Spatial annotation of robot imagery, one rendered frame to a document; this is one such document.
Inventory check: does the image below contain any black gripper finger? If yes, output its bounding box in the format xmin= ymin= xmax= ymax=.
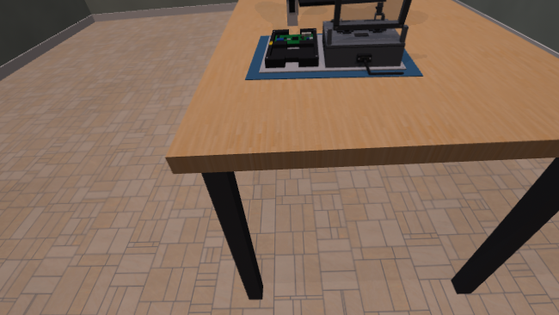
xmin=286 ymin=0 xmax=298 ymax=27

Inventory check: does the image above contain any green circuit board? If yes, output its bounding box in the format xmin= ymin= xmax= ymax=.
xmin=275 ymin=32 xmax=313 ymax=44

